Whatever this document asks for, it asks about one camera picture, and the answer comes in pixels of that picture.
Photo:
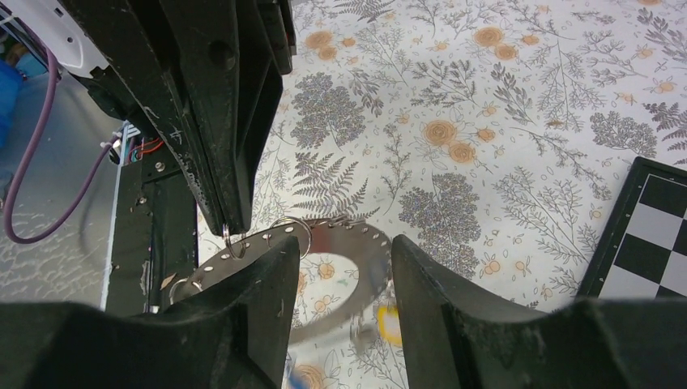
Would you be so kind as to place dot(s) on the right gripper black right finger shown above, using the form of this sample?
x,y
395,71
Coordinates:
x,y
458,335

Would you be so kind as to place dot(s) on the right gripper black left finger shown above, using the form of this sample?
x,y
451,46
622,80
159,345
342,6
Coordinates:
x,y
232,335

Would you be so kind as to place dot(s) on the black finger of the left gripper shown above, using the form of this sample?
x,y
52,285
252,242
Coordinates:
x,y
265,36
176,61

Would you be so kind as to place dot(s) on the yellow key tag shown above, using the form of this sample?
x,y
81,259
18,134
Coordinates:
x,y
389,325

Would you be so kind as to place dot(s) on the large grey metal keyring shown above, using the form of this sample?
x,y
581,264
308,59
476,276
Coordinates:
x,y
345,267

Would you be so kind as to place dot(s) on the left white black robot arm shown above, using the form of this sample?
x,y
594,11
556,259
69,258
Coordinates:
x,y
75,52

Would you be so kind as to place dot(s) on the blue plastic bin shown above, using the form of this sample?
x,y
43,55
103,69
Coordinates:
x,y
11,84

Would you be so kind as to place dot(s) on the floral table mat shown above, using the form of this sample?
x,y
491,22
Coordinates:
x,y
495,134

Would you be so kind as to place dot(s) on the black white checkerboard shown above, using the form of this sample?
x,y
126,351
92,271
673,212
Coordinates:
x,y
642,250

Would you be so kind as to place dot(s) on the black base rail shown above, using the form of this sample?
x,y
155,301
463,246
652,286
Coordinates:
x,y
154,242

